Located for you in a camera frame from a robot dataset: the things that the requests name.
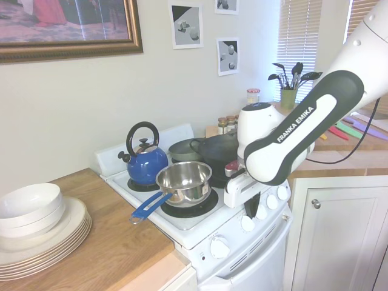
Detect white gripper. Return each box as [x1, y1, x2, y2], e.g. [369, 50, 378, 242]
[223, 175, 268, 219]

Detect white electric stove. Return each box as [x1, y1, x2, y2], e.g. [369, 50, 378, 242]
[95, 122, 294, 291]

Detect black coil burner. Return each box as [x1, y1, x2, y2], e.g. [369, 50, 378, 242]
[127, 177, 164, 192]
[209, 172, 240, 189]
[159, 188, 219, 218]

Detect large white oven knob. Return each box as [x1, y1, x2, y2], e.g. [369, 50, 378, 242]
[209, 235, 230, 260]

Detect white oven door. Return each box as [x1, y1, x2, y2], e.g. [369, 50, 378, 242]
[196, 222, 293, 291]

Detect black wok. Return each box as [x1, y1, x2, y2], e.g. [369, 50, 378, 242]
[190, 132, 241, 182]

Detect white cabinet door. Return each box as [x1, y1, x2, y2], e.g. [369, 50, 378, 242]
[286, 175, 388, 291]

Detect glass jar red checkered lid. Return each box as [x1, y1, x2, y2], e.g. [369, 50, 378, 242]
[246, 88, 261, 107]

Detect red knife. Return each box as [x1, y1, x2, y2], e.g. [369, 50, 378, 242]
[329, 125, 349, 141]

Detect green utensil holder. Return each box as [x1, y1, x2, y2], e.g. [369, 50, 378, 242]
[279, 87, 298, 110]

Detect green knife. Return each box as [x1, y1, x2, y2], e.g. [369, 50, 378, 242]
[335, 120, 364, 139]

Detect black kitchen ladle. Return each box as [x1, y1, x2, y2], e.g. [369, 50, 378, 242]
[267, 74, 285, 90]

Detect black kitchen spoon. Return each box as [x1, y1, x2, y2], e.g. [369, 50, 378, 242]
[272, 62, 288, 90]

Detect black slotted spoon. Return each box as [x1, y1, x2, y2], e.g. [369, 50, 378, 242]
[298, 72, 324, 90]

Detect black kitchen spatula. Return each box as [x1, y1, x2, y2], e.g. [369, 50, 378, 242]
[291, 62, 304, 90]

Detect purple knife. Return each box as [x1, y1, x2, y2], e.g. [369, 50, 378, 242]
[342, 116, 388, 139]

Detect medium grey shapes paper print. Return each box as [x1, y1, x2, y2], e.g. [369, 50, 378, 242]
[216, 37, 240, 77]

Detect gold rimmed white plate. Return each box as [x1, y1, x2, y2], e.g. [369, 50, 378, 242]
[0, 227, 92, 282]
[0, 215, 92, 273]
[0, 196, 89, 266]
[0, 219, 92, 276]
[0, 212, 91, 270]
[0, 223, 92, 279]

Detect large grey shapes paper print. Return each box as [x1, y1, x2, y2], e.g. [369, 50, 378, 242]
[168, 1, 204, 50]

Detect white ceramic bowl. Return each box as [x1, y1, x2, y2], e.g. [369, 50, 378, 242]
[0, 182, 64, 219]
[0, 202, 66, 230]
[0, 212, 66, 239]

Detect small cropped paper print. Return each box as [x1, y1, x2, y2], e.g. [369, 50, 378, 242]
[214, 0, 239, 15]

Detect gold framed painting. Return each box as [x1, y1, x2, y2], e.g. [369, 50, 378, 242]
[0, 0, 144, 64]

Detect steel saucepan with blue handle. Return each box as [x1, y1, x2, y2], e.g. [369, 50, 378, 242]
[130, 161, 213, 225]

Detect blue kettle with black handle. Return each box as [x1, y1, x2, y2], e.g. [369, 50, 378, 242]
[118, 121, 169, 186]

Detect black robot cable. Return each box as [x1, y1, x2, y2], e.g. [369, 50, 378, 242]
[304, 96, 381, 164]

